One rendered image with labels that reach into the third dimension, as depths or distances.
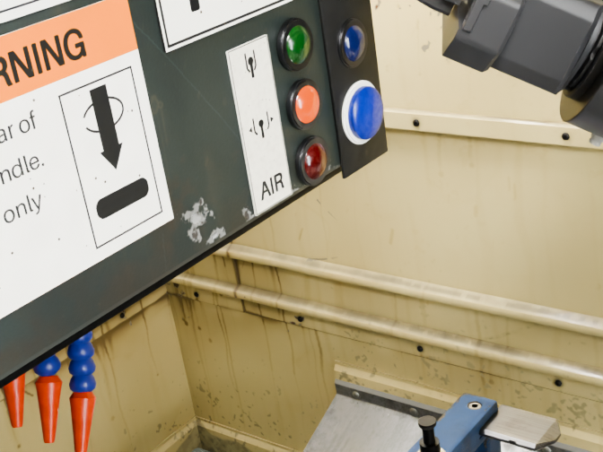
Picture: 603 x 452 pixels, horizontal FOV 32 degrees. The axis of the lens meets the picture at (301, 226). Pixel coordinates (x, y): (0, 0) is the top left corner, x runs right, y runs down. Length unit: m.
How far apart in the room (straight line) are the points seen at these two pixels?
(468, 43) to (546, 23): 0.04
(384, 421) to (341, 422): 0.08
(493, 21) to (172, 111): 0.16
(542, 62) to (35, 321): 0.27
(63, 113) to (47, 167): 0.02
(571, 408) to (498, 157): 0.39
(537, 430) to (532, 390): 0.53
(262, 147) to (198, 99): 0.05
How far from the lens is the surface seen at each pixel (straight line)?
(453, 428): 1.04
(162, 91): 0.47
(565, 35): 0.53
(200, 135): 0.49
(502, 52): 0.53
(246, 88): 0.51
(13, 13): 0.42
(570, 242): 1.43
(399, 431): 1.72
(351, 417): 1.77
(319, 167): 0.56
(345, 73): 0.58
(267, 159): 0.53
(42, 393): 0.67
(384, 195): 1.55
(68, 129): 0.44
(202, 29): 0.49
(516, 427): 1.06
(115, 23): 0.45
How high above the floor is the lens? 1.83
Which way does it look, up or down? 24 degrees down
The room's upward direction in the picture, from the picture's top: 9 degrees counter-clockwise
